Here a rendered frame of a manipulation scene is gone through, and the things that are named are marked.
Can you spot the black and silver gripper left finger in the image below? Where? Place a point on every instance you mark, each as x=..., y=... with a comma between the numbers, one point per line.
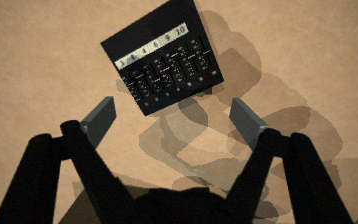
x=31, y=195

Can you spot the black lighting desk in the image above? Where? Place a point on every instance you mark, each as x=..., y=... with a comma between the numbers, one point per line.
x=141, y=53

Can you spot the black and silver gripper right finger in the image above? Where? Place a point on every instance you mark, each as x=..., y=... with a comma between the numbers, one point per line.
x=314, y=198

